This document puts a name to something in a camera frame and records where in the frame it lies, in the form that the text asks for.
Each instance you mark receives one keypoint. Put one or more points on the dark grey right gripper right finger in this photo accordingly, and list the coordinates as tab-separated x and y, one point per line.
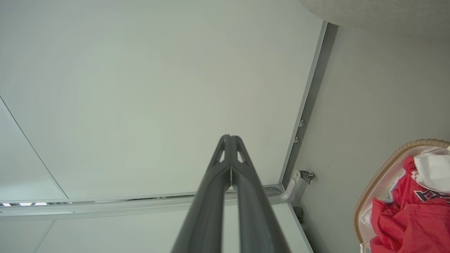
256	211

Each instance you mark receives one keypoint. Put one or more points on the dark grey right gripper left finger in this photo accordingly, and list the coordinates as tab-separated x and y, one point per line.
207	203

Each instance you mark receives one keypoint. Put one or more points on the red and white varsity jacket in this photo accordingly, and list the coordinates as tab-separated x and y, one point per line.
411	218

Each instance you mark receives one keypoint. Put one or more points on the small black caster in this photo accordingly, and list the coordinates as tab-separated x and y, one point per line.
307	175
299	214

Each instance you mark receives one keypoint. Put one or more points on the white partition panel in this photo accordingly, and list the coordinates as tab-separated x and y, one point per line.
105	235
158	88

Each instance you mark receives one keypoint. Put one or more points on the wicker laundry basket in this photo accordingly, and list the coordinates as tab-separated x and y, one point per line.
372	182

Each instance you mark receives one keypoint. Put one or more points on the pale basket liner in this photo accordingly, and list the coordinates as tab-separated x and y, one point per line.
388	177

